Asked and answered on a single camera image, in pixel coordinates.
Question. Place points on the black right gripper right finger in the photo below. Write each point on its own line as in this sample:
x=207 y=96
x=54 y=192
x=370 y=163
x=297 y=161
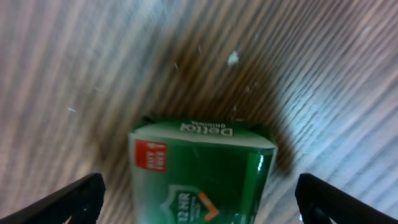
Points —
x=322 y=203

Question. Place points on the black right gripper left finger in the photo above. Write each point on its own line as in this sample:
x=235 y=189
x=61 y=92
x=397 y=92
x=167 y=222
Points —
x=79 y=202

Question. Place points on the green soap box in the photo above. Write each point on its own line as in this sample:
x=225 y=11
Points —
x=193 y=171

